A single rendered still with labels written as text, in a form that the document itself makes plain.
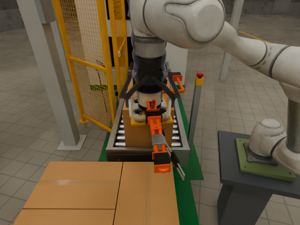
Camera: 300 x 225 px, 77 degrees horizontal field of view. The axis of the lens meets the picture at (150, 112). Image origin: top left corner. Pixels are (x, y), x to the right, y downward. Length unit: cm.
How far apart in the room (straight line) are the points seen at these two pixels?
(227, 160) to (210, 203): 77
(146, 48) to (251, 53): 41
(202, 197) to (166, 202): 78
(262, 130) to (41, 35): 194
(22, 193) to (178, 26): 228
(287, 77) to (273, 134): 55
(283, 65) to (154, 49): 48
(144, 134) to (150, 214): 60
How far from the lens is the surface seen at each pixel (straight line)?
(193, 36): 36
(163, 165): 87
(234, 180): 132
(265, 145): 133
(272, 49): 87
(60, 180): 162
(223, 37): 49
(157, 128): 105
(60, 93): 228
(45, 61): 218
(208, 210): 205
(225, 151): 149
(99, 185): 150
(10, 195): 248
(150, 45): 54
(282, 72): 83
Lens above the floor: 172
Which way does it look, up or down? 33 degrees down
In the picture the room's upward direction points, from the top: straight up
